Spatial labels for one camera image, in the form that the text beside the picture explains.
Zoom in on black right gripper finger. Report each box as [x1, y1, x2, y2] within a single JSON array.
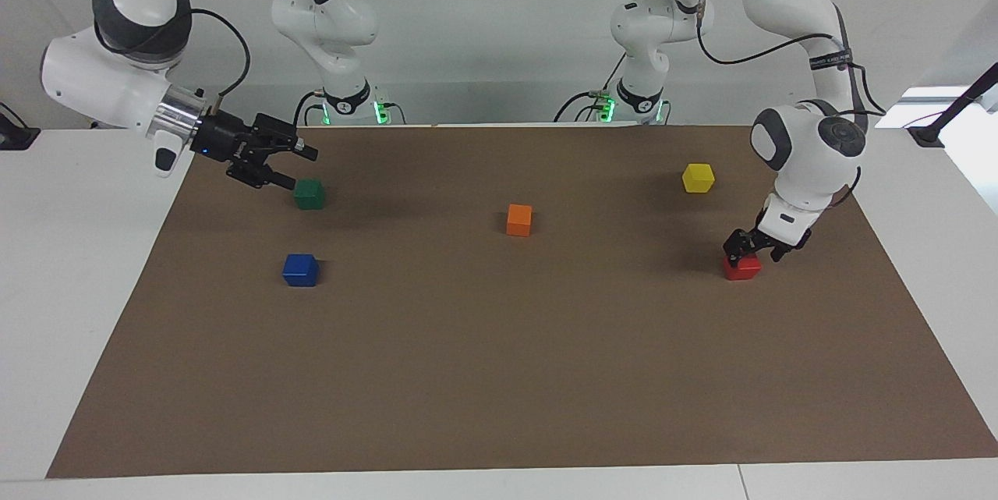
[[251, 114, 319, 160], [228, 158, 297, 190]]

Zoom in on red wooden block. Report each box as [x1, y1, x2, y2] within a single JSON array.
[[722, 253, 762, 282]]

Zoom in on green wooden block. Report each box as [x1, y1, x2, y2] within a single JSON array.
[[294, 179, 326, 211]]

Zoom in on yellow wooden block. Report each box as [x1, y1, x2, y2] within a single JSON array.
[[682, 163, 716, 194]]

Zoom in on blue wooden block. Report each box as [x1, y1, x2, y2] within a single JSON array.
[[282, 254, 320, 287]]

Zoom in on black clamp stand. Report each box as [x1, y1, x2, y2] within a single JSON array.
[[908, 63, 998, 148]]

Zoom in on black table clamp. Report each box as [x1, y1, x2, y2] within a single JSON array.
[[0, 102, 40, 151]]

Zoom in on brown paper mat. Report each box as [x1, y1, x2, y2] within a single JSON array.
[[45, 124, 998, 479]]

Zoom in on black right base cable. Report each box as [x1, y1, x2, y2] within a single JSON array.
[[294, 90, 325, 126]]

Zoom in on black base cable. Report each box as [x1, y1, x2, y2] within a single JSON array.
[[294, 90, 325, 126], [555, 55, 626, 123]]

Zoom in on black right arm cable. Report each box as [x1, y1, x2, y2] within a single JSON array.
[[189, 9, 252, 115]]

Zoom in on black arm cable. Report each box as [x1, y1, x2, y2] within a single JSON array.
[[696, 0, 888, 119], [189, 9, 252, 115]]

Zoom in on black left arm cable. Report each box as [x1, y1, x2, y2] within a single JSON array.
[[696, 0, 888, 119]]

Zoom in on black left base cable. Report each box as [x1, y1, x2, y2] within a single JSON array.
[[555, 55, 626, 123]]

